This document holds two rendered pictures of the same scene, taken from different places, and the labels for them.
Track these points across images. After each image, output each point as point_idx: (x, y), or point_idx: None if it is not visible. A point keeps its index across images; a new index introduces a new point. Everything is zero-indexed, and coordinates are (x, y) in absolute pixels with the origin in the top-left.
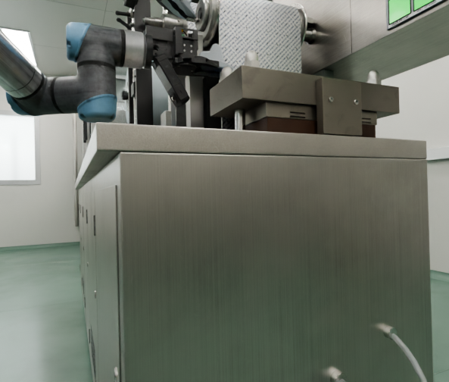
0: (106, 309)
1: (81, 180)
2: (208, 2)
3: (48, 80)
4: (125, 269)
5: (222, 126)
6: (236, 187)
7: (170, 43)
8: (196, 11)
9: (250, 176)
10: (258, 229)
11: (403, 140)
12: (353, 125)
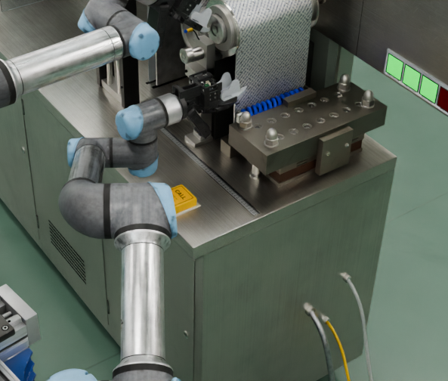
0: None
1: None
2: (226, 29)
3: (106, 153)
4: (204, 302)
5: None
6: (261, 244)
7: (198, 95)
8: (209, 19)
9: (270, 235)
10: (272, 258)
11: (377, 166)
12: (343, 159)
